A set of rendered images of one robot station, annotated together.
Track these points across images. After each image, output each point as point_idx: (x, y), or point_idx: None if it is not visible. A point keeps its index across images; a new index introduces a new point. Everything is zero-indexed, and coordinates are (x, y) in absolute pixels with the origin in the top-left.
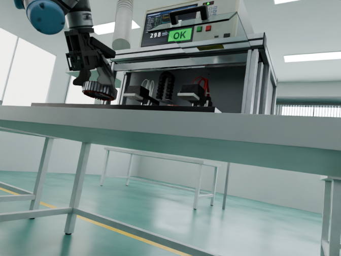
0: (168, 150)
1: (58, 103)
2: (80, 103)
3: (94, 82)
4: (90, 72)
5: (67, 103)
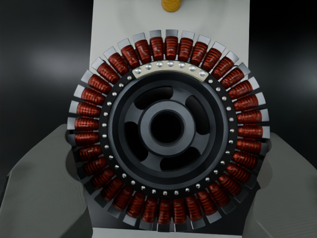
0: None
1: (100, 227)
2: (204, 233)
3: (204, 225)
4: (86, 216)
5: (144, 230)
